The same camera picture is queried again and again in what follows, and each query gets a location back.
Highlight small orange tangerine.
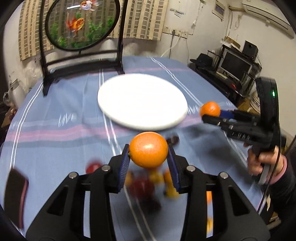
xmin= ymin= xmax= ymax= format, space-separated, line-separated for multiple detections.
xmin=199 ymin=101 xmax=221 ymax=117

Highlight large orange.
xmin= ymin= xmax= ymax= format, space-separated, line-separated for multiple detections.
xmin=129 ymin=132 xmax=168 ymax=169

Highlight right hand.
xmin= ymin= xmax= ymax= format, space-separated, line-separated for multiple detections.
xmin=247 ymin=146 xmax=287 ymax=185

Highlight black computer monitor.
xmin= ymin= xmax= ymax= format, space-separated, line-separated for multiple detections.
xmin=218 ymin=50 xmax=253 ymax=81

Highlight black hat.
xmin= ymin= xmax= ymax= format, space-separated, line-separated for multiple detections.
xmin=190 ymin=53 xmax=213 ymax=68

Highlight black speaker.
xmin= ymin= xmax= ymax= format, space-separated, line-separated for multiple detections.
xmin=242 ymin=41 xmax=258 ymax=60

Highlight white round plate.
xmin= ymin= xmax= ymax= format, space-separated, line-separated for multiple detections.
xmin=97 ymin=73 xmax=188 ymax=131

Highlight white air conditioner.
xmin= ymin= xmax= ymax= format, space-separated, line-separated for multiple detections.
xmin=242 ymin=0 xmax=295 ymax=38

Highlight white kettle jug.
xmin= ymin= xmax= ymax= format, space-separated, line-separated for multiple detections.
xmin=9 ymin=79 xmax=26 ymax=108

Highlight checkered beige curtain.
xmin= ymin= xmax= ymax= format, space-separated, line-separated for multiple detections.
xmin=18 ymin=1 xmax=169 ymax=61

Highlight round goldfish screen ornament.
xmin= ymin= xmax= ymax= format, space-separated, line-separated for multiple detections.
xmin=39 ymin=1 xmax=128 ymax=96

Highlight wall power strip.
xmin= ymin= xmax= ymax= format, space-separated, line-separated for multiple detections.
xmin=163 ymin=26 xmax=188 ymax=39

